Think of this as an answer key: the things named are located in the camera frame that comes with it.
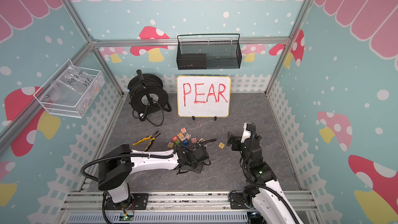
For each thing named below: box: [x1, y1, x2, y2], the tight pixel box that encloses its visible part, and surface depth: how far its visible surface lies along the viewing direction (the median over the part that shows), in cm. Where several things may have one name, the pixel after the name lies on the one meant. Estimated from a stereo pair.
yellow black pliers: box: [132, 130, 162, 152], surface depth 96 cm
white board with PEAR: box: [176, 75, 232, 121], surface depth 102 cm
